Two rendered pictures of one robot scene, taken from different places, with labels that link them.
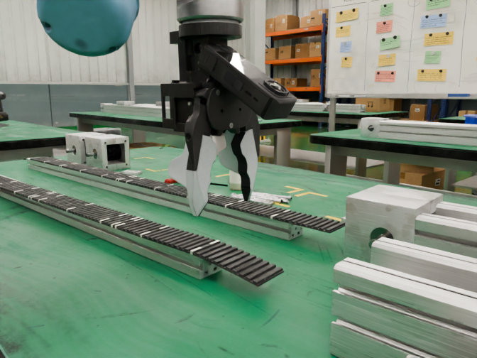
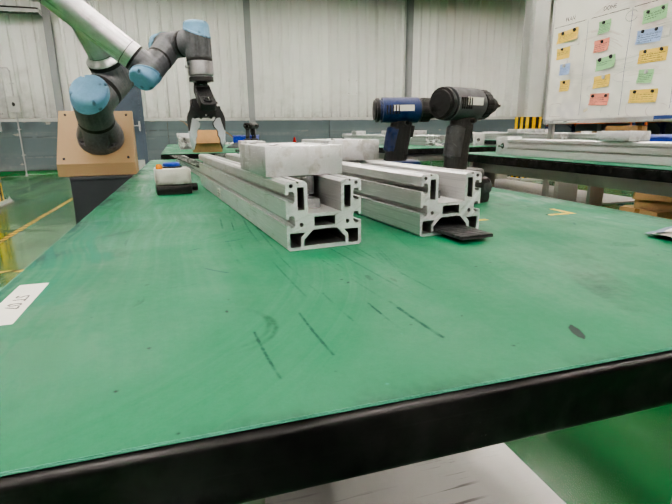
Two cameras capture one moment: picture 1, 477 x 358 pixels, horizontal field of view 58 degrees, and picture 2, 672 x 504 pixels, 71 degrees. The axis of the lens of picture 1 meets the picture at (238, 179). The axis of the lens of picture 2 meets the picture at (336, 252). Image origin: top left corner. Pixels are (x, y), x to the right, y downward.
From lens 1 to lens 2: 119 cm
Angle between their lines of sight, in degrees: 25
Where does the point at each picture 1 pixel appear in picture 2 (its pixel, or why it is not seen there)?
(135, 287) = not seen: hidden behind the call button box
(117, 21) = (147, 80)
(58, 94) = (337, 130)
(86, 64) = (364, 100)
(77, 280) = not seen: hidden behind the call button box
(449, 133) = (552, 147)
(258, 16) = (538, 37)
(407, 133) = (525, 149)
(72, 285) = not seen: hidden behind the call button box
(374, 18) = (592, 37)
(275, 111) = (204, 107)
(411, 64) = (624, 85)
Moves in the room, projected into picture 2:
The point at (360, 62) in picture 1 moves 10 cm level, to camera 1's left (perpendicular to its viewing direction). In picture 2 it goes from (576, 85) to (562, 86)
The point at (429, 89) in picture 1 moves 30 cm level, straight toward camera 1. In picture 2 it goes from (640, 111) to (623, 110)
